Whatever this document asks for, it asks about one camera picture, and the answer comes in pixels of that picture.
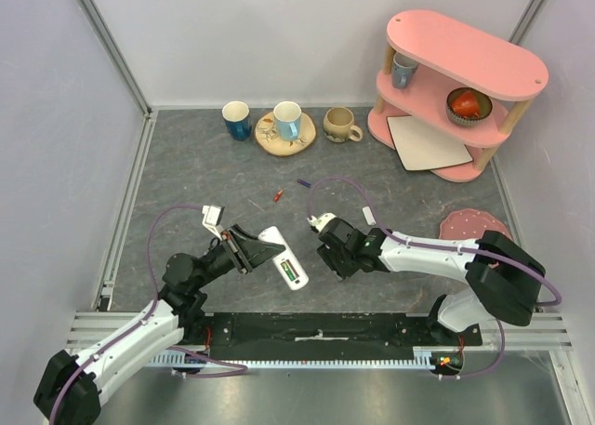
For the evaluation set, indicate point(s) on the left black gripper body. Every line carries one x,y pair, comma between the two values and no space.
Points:
235,252

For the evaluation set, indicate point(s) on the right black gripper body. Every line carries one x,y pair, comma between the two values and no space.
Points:
332,243

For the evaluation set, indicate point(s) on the green battery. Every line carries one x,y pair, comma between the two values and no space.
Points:
289,270

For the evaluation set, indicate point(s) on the white remote battery cover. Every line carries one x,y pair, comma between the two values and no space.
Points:
369,216

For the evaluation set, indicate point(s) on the white remote control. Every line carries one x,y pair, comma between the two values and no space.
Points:
273,235

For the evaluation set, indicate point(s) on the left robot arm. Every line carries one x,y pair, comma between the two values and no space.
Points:
75,386

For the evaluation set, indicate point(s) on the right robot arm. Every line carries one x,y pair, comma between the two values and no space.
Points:
502,280

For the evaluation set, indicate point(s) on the red battery near centre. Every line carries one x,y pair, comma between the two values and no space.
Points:
278,196

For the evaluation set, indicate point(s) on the beige floral saucer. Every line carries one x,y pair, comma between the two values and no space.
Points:
268,139

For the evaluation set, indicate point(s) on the white square plate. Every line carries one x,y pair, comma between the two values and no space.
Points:
422,147

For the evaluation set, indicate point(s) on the beige ceramic mug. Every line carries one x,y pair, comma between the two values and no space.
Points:
339,125

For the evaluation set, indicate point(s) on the pink dotted plate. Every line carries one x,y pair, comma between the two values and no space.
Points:
469,223

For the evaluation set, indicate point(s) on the dark blue mug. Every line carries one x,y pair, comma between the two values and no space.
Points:
236,119

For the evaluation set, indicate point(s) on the light blue mug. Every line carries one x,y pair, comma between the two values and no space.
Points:
287,120

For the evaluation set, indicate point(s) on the red cup in bowl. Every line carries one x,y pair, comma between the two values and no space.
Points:
466,105

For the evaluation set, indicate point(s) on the grey mug on shelf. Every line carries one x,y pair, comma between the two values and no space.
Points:
403,69

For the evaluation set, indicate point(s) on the patterned dark bowl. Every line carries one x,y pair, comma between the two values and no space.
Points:
486,107

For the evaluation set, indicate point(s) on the pink three-tier shelf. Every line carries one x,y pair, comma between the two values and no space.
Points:
463,82

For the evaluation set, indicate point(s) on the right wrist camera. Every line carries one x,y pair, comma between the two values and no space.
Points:
317,224

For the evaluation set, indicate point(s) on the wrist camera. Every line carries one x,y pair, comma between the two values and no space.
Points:
212,216
317,224

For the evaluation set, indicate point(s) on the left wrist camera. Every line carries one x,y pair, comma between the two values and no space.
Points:
212,216

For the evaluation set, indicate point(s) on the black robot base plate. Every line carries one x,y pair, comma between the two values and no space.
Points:
275,336

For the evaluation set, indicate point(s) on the white cable duct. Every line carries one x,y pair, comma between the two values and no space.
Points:
182,361

